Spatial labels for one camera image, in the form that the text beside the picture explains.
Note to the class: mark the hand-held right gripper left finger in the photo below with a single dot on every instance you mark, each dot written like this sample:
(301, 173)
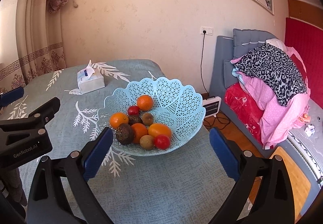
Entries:
(97, 156)

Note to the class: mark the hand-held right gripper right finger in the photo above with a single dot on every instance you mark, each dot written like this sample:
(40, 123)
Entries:
(224, 156)

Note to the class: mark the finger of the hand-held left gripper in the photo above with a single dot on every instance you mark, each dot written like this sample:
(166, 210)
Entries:
(48, 109)
(12, 94)

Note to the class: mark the large dark passion fruit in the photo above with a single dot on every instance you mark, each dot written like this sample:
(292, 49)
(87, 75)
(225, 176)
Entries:
(124, 134)

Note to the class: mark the round orange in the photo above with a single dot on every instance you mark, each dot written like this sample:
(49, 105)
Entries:
(118, 120)
(140, 132)
(145, 102)

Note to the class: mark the brown longan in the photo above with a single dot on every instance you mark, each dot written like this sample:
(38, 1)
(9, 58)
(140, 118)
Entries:
(147, 142)

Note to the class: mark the small dark passion fruit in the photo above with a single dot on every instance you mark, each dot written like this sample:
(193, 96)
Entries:
(135, 120)

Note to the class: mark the red cherry tomato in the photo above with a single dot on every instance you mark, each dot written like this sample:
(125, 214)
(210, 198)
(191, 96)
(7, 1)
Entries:
(133, 110)
(162, 142)

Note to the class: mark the brown kiwi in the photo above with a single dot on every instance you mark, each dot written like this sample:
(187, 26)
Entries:
(148, 119)

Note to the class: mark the oval orange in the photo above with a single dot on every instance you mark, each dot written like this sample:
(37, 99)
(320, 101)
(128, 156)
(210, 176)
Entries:
(159, 130)

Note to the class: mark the light blue plastic basket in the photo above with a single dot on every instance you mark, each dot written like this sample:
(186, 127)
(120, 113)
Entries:
(176, 103)

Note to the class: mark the white electric heater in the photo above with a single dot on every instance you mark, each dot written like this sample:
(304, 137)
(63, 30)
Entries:
(211, 107)

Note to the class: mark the white tissue pack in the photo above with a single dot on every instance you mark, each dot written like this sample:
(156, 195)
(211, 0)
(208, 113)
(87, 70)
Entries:
(90, 82)

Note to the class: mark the red floral blanket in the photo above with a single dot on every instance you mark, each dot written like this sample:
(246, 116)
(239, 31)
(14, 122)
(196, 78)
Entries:
(242, 108)

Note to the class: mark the beige patterned curtain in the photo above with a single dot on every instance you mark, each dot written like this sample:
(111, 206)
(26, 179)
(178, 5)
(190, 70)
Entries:
(37, 37)

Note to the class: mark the pile of blankets and clothes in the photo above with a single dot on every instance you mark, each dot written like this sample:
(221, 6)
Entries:
(277, 118)

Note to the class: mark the wooden stool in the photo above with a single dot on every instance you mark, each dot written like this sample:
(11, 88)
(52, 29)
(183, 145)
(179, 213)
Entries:
(292, 183)

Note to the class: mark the small grey cushion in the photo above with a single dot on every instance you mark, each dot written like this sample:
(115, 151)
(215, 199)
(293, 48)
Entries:
(229, 74)

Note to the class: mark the grey bed mat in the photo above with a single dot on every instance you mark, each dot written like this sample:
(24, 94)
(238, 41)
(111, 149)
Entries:
(310, 151)

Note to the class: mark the blue-grey bed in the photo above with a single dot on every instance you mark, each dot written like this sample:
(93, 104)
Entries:
(219, 67)

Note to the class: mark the small doll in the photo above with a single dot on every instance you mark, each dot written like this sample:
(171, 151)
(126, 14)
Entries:
(304, 118)

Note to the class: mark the small white box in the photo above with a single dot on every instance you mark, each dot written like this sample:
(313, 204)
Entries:
(309, 130)

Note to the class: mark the leopard print blanket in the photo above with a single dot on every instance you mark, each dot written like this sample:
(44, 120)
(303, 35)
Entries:
(275, 72)

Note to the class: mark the large grey cushion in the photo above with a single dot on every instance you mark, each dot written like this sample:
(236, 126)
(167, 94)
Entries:
(252, 42)

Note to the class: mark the white pillow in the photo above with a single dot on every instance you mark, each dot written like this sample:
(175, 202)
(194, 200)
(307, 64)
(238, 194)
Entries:
(276, 43)

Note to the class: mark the wooden overhead cabinet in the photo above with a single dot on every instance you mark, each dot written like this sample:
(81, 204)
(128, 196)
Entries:
(305, 11)

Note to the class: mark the white wall outlet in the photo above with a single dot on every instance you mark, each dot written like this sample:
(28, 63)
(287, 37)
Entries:
(207, 30)

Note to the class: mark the red wall panel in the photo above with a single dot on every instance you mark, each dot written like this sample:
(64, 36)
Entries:
(307, 50)

